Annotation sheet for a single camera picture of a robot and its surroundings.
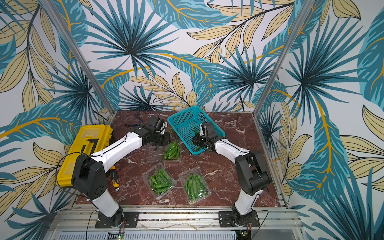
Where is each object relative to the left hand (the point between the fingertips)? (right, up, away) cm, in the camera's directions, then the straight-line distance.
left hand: (170, 142), depth 86 cm
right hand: (+13, +1, +7) cm, 15 cm away
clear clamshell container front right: (+15, -23, -4) cm, 28 cm away
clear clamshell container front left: (-6, -21, -3) cm, 22 cm away
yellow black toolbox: (-44, +2, -2) cm, 44 cm away
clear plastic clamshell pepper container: (0, -7, +9) cm, 12 cm away
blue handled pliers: (-28, +11, +24) cm, 38 cm away
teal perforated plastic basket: (+9, +11, +27) cm, 30 cm away
